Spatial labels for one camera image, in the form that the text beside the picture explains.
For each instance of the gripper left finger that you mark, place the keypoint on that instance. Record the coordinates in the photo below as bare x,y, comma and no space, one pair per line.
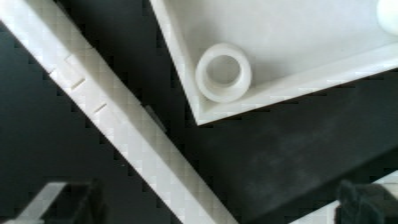
67,204

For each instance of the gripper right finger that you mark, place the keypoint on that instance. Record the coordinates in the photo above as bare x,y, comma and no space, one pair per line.
369,204

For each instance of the white square tabletop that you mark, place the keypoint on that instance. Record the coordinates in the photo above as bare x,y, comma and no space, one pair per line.
264,50

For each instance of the white U-shaped obstacle fence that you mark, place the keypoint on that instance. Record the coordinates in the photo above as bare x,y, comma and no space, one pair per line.
81,72

